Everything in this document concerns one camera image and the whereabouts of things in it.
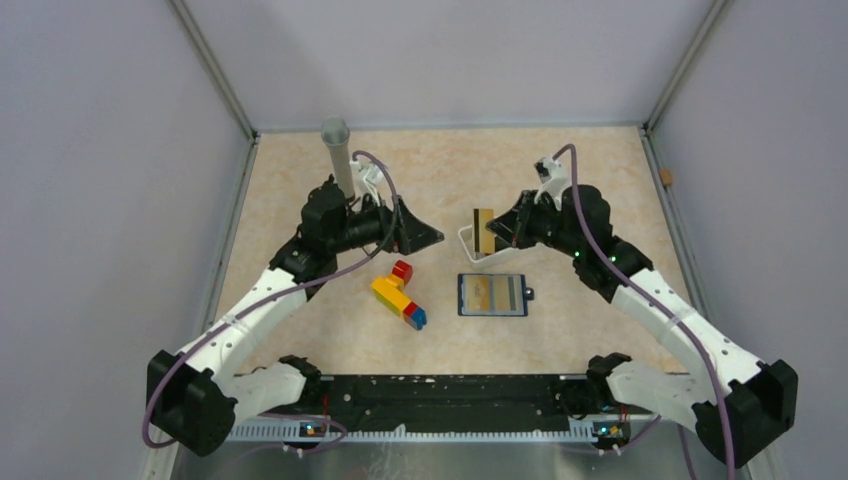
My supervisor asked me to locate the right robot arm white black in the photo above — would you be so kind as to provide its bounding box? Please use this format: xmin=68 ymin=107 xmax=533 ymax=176
xmin=486 ymin=185 xmax=799 ymax=468

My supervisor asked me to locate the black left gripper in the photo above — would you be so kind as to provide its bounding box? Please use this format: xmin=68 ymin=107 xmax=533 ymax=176
xmin=328 ymin=191 xmax=443 ymax=255

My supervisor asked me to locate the red yellow toy brick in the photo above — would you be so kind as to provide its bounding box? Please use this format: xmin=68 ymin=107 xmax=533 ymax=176
xmin=386 ymin=260 xmax=414 ymax=291

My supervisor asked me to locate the gold credit card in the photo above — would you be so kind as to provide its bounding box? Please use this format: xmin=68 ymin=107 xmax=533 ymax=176
xmin=492 ymin=275 xmax=523 ymax=315
xmin=464 ymin=276 xmax=491 ymax=314
xmin=472 ymin=208 xmax=496 ymax=258

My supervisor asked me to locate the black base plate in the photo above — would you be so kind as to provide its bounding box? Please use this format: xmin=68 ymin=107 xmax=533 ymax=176
xmin=278 ymin=374 xmax=654 ymax=435

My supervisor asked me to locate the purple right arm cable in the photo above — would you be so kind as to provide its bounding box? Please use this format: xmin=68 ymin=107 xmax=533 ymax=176
xmin=553 ymin=143 xmax=738 ymax=480

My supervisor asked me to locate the grey microphone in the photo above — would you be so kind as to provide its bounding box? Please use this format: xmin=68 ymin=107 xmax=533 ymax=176
xmin=321 ymin=116 xmax=355 ymax=200

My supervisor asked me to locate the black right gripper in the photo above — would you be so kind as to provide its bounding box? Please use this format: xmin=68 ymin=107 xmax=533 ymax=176
xmin=486 ymin=190 xmax=583 ymax=258

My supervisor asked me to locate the dark blue card holder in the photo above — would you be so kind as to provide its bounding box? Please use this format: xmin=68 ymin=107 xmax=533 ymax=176
xmin=457 ymin=273 xmax=535 ymax=317

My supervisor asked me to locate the aluminium frame rail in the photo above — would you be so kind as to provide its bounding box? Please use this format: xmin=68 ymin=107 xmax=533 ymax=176
xmin=640 ymin=1 xmax=734 ymax=317
xmin=168 ymin=1 xmax=257 ymax=327

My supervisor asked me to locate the red blue toy brick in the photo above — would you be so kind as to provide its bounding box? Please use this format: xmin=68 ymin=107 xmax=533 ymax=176
xmin=402 ymin=302 xmax=427 ymax=331

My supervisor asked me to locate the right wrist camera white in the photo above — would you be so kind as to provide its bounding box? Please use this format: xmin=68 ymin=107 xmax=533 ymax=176
xmin=534 ymin=157 xmax=571 ymax=203

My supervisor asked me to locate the yellow green toy brick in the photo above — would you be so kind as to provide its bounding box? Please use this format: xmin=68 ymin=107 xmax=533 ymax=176
xmin=371 ymin=277 xmax=412 ymax=317

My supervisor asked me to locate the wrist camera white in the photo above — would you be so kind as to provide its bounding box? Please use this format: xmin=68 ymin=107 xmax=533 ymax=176
xmin=350 ymin=160 xmax=384 ymax=205
xmin=534 ymin=157 xmax=571 ymax=203

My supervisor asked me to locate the white card tray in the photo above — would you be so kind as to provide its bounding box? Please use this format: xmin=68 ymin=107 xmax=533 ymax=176
xmin=457 ymin=224 xmax=521 ymax=271

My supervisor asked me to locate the aluminium frame rail right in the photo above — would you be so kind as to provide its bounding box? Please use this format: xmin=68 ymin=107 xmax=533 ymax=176
xmin=640 ymin=1 xmax=734 ymax=317

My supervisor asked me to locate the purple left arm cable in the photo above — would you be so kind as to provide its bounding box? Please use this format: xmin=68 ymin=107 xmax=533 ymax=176
xmin=141 ymin=150 xmax=402 ymax=455

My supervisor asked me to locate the small brown cork piece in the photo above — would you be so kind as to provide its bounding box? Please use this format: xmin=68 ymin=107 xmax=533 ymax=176
xmin=658 ymin=168 xmax=673 ymax=187

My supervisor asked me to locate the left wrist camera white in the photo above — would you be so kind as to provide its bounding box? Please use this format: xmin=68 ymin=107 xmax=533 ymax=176
xmin=350 ymin=160 xmax=384 ymax=205

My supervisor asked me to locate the aluminium frame rail left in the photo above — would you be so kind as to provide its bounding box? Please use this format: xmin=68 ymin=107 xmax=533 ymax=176
xmin=168 ymin=1 xmax=257 ymax=327

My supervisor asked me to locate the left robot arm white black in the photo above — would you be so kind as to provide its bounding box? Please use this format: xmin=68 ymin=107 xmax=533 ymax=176
xmin=142 ymin=178 xmax=444 ymax=456

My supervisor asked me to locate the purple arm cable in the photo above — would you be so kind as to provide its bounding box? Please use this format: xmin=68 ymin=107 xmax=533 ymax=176
xmin=141 ymin=150 xmax=402 ymax=455
xmin=553 ymin=143 xmax=738 ymax=480

